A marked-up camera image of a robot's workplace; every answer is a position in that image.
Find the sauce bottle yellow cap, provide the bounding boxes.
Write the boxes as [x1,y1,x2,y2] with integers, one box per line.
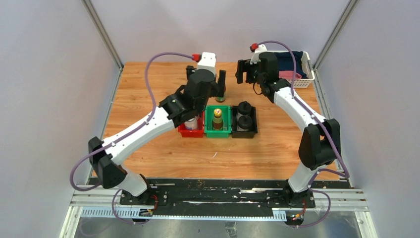
[212,108,224,130]
[215,94,226,103]

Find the silver lid jar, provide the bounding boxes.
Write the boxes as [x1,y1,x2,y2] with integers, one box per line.
[184,117,198,130]

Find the black cap shaker bottle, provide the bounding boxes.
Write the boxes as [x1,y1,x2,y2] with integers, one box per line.
[236,101,252,119]

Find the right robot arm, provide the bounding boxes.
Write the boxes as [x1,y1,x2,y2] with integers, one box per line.
[235,52,340,207]

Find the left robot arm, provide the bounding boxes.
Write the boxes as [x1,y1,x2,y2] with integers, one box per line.
[88,68,226,205]

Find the pink cloth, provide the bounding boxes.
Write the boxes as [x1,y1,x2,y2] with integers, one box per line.
[279,70,302,80]

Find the navy blue cloth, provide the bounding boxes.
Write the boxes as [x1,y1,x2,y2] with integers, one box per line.
[275,51,308,79]

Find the green plastic bin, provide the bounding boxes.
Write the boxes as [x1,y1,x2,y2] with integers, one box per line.
[204,105,232,138]

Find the white plastic basket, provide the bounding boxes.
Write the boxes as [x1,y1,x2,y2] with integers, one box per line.
[273,51,315,88]

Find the red plastic bin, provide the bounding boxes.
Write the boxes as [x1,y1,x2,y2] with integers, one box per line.
[178,113,205,138]

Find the black plastic bin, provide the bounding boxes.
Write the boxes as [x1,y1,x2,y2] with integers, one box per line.
[230,106,258,139]

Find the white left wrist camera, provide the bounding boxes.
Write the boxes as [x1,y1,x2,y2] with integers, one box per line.
[197,52,217,76]

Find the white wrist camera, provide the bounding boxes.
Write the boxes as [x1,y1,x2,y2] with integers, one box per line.
[250,43,267,64]
[197,52,217,76]

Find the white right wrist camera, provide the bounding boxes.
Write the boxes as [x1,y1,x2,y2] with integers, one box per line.
[250,43,267,64]

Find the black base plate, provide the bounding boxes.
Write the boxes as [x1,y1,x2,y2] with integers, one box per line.
[120,178,315,218]

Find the aluminium frame rail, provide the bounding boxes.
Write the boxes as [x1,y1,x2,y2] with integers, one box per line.
[60,178,378,238]

